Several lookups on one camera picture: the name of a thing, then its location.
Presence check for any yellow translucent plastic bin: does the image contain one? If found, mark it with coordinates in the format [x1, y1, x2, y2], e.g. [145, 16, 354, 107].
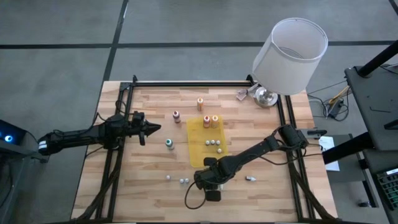
[185, 114, 229, 169]

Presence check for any table lamp white shade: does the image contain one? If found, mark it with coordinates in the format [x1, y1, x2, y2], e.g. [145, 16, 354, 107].
[251, 17, 329, 109]

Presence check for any yellow cable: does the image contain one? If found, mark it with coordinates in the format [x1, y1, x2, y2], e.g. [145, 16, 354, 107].
[329, 85, 351, 105]

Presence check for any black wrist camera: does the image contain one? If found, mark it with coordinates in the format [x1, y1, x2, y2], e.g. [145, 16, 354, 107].
[130, 111, 146, 125]
[205, 190, 222, 202]

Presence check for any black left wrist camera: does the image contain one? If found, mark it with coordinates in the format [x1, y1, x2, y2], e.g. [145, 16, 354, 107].
[130, 111, 146, 125]

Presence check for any dark grey equipment cart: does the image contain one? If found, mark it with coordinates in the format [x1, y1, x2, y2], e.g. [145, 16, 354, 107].
[322, 39, 398, 224]

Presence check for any white paper sheet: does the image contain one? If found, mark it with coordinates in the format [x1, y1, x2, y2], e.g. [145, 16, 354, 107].
[318, 136, 341, 172]

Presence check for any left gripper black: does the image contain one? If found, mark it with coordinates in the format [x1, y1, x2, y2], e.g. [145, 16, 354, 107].
[126, 120, 162, 146]

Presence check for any small crumpled clear wrapper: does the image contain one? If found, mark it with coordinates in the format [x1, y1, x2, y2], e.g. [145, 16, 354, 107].
[235, 88, 250, 101]

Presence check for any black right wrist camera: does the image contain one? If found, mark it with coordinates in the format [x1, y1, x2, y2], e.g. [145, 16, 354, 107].
[205, 190, 222, 202]

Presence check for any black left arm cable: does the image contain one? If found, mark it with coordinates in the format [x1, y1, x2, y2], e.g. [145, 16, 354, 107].
[93, 98, 130, 125]

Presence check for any black right camera cable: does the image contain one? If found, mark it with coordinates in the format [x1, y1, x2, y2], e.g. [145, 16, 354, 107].
[184, 181, 208, 210]

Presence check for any black power brick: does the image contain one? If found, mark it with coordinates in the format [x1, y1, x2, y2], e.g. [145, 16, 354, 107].
[328, 98, 345, 119]

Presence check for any black computer with blue light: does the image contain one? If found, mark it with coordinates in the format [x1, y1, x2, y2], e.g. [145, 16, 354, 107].
[0, 119, 27, 147]

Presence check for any black aluminium rig frame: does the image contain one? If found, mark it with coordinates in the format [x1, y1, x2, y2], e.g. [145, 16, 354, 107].
[74, 74, 330, 223]

